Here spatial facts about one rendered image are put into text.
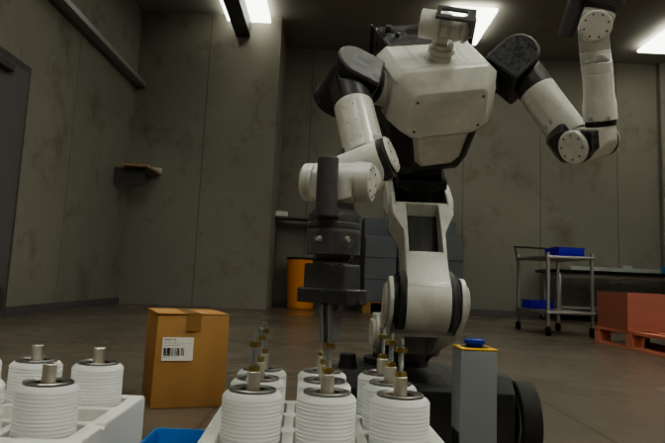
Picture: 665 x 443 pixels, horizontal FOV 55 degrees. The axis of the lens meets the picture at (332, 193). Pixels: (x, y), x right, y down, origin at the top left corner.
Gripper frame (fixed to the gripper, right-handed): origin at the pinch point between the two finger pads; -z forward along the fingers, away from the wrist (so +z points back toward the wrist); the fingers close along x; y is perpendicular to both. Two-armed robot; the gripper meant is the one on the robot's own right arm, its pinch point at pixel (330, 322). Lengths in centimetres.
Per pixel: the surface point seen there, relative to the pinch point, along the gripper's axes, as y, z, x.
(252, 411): 10.3, -13.4, 6.6
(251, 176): -564, 139, 497
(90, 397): 9.5, -16.6, 45.9
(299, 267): -651, 20, 473
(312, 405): 4.7, -12.4, -0.4
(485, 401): -30.4, -14.4, -15.5
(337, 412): 2.8, -13.1, -3.9
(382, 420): -2.0, -14.3, -9.1
